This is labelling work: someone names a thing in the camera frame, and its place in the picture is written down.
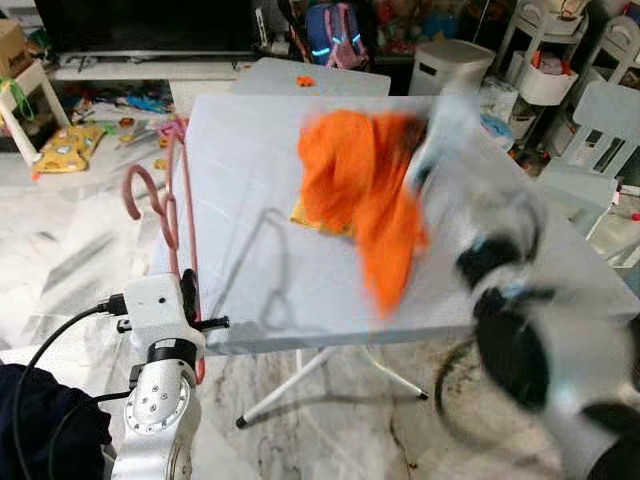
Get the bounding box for black television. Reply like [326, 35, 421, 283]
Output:
[35, 0, 256, 56]

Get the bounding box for blue pink backpack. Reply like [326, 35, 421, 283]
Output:
[305, 3, 366, 69]

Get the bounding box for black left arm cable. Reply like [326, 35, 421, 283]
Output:
[12, 297, 129, 480]

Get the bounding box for grey folding table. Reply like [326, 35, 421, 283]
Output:
[150, 93, 640, 431]

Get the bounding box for orange shirt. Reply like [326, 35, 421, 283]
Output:
[297, 108, 431, 316]

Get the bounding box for white rack with basket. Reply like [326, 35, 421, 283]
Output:
[497, 0, 593, 109]

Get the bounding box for white tv console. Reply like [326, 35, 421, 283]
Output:
[48, 55, 276, 83]

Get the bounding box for grey air purifier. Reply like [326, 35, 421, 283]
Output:
[410, 40, 496, 98]

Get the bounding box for yellow toy mat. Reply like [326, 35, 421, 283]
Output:
[32, 122, 106, 176]

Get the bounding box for pink plastic hanger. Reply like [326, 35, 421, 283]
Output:
[122, 118, 206, 386]

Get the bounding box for pale green kids chair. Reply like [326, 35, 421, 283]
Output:
[537, 80, 640, 241]

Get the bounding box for white storage rack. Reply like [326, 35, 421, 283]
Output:
[590, 15, 640, 81]

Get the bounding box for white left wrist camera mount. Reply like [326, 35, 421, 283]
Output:
[118, 272, 201, 348]

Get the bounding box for small white side table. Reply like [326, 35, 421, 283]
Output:
[0, 58, 53, 166]

